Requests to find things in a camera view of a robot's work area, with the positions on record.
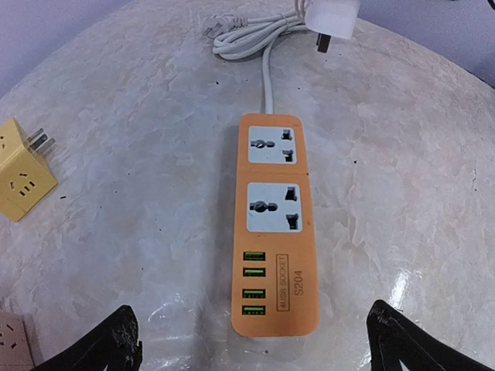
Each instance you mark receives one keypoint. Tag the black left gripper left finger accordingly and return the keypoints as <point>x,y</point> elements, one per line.
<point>112,345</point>

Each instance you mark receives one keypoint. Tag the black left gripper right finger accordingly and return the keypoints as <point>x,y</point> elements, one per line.
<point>396,343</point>

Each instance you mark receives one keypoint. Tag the orange power strip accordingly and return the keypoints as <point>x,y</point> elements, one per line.
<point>274,289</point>

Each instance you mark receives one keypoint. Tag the white usb charger plug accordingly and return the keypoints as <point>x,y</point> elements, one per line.
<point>331,19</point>

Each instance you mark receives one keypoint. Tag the beige cube socket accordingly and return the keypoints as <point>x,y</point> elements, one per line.
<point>15,352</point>

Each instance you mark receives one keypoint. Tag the yellow cube socket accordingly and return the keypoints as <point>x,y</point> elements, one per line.
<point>26,177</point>

